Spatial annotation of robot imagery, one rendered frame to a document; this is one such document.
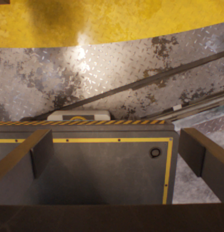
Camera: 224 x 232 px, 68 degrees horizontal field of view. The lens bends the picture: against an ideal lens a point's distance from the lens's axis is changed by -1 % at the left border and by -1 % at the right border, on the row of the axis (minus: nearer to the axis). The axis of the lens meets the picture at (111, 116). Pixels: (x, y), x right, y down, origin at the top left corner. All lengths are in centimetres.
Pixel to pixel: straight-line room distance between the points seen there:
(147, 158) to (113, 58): 47
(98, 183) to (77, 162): 10
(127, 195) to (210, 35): 76
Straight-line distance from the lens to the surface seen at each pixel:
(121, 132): 52
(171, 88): 86
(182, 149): 17
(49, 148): 16
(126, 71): 81
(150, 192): 65
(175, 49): 86
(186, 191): 113
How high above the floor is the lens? 80
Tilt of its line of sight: 74 degrees down
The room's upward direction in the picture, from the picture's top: 179 degrees clockwise
